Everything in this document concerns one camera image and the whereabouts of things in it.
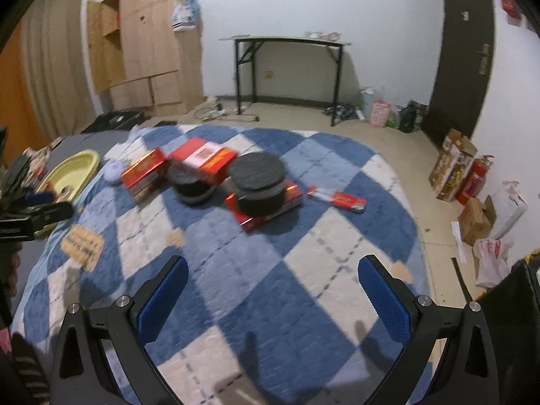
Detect black bulky case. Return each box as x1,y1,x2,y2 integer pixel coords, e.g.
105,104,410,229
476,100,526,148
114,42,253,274
472,253,540,405

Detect power strip with cables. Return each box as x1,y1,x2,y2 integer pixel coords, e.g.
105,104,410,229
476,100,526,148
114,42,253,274
194,97,237,121

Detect red carton with white label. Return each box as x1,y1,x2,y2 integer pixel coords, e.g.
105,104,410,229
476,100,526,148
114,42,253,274
169,137,238,185

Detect red carton with silver end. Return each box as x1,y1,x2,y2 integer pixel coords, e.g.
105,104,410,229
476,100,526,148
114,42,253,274
306,186,366,214

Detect red fire extinguisher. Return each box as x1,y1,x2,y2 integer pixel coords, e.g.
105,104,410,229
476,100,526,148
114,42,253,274
455,155,494,206

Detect white paper bag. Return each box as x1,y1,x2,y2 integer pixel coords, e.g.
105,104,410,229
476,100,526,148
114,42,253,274
491,181,528,239

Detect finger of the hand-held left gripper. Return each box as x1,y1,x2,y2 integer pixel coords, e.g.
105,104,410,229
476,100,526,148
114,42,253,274
0,201,75,227
8,191,56,207

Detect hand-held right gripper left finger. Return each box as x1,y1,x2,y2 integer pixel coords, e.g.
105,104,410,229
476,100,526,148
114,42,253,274
50,255,189,405

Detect beige curtain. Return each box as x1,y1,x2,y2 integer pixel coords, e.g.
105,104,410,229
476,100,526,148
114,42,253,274
19,0,102,142

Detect red and white plastic bag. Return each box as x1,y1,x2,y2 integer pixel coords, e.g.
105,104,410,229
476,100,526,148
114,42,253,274
472,237,515,290

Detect orange curtain panel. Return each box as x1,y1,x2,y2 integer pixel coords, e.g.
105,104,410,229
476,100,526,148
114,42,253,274
0,25,49,165

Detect black-legged folding table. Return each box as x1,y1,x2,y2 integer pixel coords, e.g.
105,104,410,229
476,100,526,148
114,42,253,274
219,35,352,127

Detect person's left forearm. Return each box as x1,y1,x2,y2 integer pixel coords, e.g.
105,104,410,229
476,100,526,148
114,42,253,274
0,240,23,298

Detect pink printed bag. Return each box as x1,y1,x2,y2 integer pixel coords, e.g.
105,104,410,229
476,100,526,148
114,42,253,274
370,98,392,128

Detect black floor bag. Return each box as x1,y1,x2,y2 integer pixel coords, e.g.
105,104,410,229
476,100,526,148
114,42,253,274
399,100,429,133

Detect plain brown cardboard box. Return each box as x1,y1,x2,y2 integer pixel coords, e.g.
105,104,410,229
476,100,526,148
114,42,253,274
458,196,497,246

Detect shiny red carton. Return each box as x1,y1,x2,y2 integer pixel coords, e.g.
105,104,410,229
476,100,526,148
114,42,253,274
225,181,303,234

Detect blue checked fleece blanket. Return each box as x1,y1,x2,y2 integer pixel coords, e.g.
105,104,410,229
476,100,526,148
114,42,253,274
10,124,435,405

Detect light wooden wardrobe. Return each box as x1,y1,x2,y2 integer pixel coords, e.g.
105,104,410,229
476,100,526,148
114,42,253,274
86,0,206,117

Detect grey bed sheet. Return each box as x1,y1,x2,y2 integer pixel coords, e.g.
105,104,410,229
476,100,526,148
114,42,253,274
12,131,136,288

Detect white and blue hanging bag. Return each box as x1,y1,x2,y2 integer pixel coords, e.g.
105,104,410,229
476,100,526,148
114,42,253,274
171,0,200,32

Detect dark door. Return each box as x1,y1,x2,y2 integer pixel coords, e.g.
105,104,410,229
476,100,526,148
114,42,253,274
422,0,495,146

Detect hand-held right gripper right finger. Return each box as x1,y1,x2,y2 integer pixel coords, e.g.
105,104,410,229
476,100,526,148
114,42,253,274
358,254,501,405

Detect black round sandwich sponge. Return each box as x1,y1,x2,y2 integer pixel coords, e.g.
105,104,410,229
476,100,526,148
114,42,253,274
228,152,287,220
168,164,216,207

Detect dark striped cloth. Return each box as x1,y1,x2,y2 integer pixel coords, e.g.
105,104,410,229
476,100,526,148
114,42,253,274
8,332,52,405

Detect pair of dark slippers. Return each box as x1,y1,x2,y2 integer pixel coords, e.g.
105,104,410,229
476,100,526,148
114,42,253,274
324,103,359,119

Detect pale cylindrical bin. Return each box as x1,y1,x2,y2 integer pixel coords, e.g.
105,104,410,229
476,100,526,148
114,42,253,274
358,87,376,121

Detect pale yellow plastic basin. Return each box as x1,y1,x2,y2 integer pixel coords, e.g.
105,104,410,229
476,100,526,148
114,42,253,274
36,149,101,238

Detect red wall decoration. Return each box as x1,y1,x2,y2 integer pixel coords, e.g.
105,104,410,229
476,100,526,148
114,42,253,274
500,0,523,20

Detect white paper sheet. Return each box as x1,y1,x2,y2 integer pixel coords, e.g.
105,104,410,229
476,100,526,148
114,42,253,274
451,220,467,262

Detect printed cardboard box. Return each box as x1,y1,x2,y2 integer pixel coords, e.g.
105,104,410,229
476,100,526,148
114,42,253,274
429,129,477,202

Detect red carton with gold print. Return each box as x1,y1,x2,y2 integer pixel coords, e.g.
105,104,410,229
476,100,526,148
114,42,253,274
121,147,168,199

